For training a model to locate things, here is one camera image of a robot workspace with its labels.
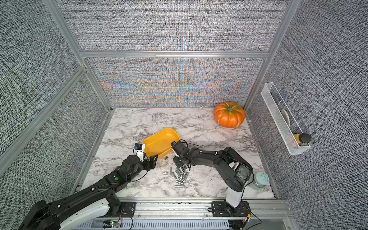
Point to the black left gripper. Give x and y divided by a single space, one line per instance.
152 165

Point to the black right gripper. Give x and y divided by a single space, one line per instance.
176 162

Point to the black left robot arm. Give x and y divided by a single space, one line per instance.
95 201

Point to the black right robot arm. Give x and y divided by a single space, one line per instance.
235 171

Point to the yellow plastic storage box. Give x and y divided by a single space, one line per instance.
160 143

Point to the orange decorative pumpkin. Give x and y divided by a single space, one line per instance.
229 115

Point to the mint green cup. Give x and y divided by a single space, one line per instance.
261 180

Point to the yellow bottle with black cap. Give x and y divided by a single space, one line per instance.
302 138

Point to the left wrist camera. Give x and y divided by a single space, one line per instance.
138 150

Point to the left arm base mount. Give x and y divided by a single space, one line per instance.
124 210

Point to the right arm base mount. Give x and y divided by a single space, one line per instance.
223 209

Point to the clear acrylic wall shelf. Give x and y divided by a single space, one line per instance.
275 102

